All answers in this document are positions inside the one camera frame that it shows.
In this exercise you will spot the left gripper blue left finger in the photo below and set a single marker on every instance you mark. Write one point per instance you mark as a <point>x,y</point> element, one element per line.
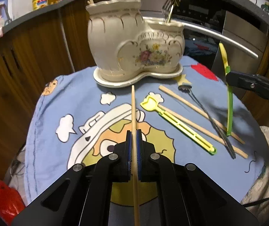
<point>129,146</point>

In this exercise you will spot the cream ceramic double utensil holder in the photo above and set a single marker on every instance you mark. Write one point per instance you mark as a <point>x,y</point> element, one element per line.
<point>127,47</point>

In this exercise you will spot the stainless steel built-in oven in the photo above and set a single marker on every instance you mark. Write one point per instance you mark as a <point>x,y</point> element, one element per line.
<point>216,18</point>

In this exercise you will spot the yellow green tulip spoon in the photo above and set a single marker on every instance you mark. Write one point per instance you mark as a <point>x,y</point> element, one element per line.
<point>229,90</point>

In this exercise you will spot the yellow cooking oil bottle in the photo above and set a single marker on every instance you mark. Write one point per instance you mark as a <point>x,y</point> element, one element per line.
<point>37,4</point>

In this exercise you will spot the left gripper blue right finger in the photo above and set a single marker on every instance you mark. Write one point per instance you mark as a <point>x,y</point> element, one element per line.
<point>139,144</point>

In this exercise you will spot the yellow green plastic fork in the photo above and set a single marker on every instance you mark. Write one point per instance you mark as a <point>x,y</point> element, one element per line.
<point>151,104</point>

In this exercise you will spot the red plastic bag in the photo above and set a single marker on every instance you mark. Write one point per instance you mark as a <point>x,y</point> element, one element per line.
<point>11,203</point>

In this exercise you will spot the gold metal fork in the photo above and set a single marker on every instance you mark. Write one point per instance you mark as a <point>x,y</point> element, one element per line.
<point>172,5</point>

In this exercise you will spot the wooden kitchen cabinets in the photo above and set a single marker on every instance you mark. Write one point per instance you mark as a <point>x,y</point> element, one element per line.
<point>31,55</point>

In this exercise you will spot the silver metal fork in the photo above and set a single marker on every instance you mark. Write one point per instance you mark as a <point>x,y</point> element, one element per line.
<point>167,10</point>

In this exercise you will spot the blue cartoon tablecloth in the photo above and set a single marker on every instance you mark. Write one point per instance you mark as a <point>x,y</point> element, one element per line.
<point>78,121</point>

